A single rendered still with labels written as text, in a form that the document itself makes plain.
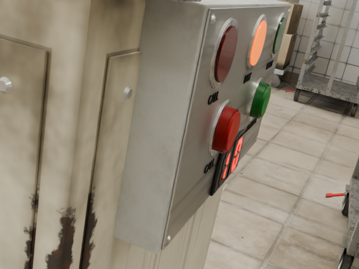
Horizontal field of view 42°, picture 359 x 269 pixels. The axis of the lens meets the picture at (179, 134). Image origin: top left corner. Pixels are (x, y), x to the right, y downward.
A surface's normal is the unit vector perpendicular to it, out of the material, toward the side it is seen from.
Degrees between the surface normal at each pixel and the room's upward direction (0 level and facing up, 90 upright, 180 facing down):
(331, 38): 90
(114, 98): 90
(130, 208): 90
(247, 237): 0
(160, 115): 90
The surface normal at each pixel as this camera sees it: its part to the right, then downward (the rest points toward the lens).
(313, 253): 0.18, -0.92
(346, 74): -0.42, 0.24
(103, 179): 0.91, 0.29
